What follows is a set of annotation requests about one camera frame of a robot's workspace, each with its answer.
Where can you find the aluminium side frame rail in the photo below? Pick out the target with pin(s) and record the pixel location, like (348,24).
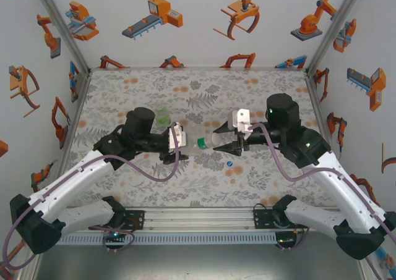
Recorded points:
(79,107)
(322,113)

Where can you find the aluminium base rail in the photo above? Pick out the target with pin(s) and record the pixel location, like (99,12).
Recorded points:
(198,219)

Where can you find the blue bottle cap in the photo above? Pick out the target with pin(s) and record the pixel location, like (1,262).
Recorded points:
(229,164)

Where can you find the clear bottle with lime label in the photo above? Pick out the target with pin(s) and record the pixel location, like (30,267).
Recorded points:
(162,117)

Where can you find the aluminium frame post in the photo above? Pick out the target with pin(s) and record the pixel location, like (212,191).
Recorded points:
(62,26)
(29,272)
(335,29)
(368,272)

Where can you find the aluminium rear frame rail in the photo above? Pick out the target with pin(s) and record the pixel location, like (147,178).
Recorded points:
(198,68)

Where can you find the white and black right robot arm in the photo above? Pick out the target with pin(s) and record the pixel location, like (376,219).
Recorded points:
(340,193)

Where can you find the clear bottle dark green label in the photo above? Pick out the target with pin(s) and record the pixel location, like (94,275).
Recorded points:
(202,143)

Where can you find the floral patterned table cover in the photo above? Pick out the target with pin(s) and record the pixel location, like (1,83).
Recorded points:
(123,85)

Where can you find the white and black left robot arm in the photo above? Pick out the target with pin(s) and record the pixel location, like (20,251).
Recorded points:
(77,178)

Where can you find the small circuit board green light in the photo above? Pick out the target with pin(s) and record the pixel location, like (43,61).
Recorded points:
(284,240)
(114,234)

